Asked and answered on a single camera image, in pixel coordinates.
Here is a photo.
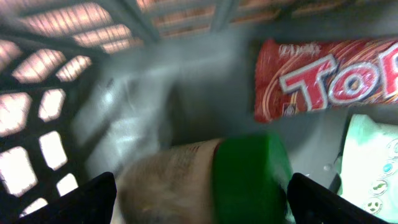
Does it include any red Top chocolate bar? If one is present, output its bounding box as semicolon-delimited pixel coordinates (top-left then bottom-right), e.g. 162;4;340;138
254;39;397;123

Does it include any grey plastic shopping basket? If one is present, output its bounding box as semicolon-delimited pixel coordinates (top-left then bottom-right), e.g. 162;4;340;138
1;1;397;223

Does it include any green lid jar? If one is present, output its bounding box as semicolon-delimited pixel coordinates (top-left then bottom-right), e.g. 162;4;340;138
111;134;292;223

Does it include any white wet wipes pack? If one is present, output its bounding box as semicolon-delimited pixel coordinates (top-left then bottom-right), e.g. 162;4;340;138
340;114;397;223

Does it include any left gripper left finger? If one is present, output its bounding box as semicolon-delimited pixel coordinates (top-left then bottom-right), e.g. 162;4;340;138
15;172;117;224

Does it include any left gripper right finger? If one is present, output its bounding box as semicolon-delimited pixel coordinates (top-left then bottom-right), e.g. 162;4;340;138
287;173;387;224

